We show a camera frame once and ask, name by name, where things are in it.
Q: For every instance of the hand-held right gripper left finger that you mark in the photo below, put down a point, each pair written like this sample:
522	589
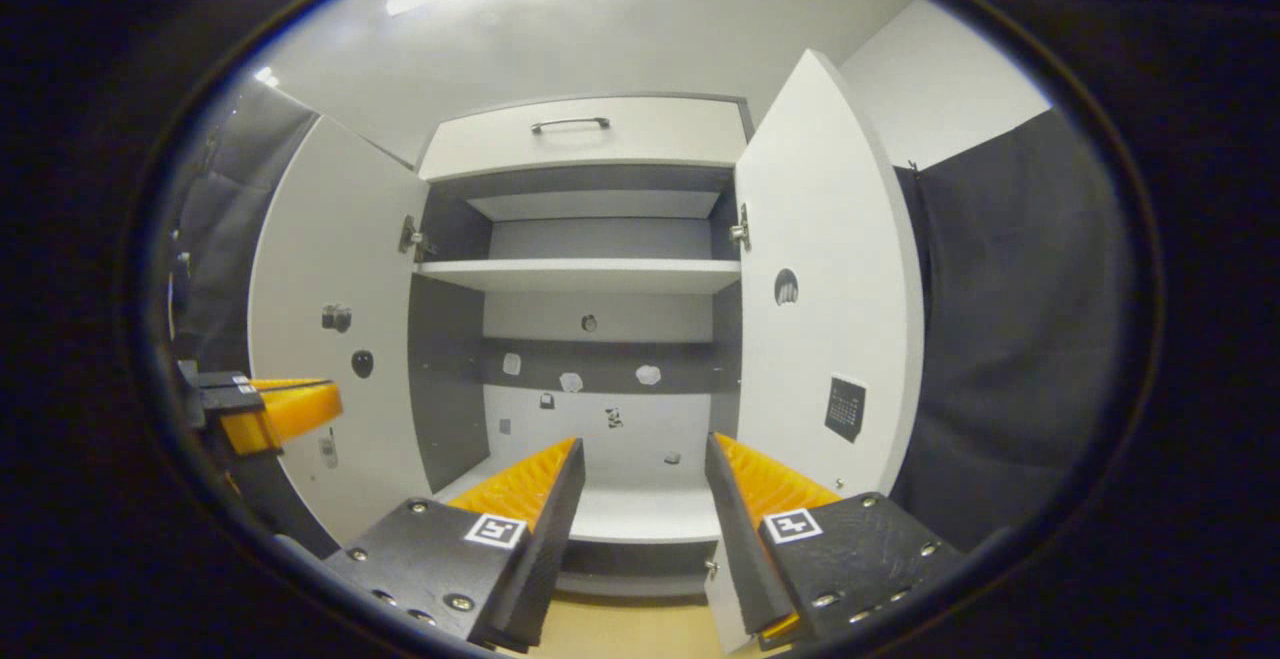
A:
545	559

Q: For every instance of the white cabinet top drawer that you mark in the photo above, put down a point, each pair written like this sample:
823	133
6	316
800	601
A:
600	144

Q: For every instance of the white cabinet door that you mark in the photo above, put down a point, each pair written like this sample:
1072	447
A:
820	219
320	239

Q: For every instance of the white double-door shoe cabinet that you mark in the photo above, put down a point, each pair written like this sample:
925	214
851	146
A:
450	419

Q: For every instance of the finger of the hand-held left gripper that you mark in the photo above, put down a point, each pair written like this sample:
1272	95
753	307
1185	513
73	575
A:
290	414

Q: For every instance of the black backdrop cloth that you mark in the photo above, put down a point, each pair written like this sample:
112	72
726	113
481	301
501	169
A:
230	199
1010	339

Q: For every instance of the white cabinet shelf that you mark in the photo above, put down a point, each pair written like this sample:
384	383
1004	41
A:
580	275
595	205

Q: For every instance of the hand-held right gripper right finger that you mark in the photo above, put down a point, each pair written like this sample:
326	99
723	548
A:
745	549

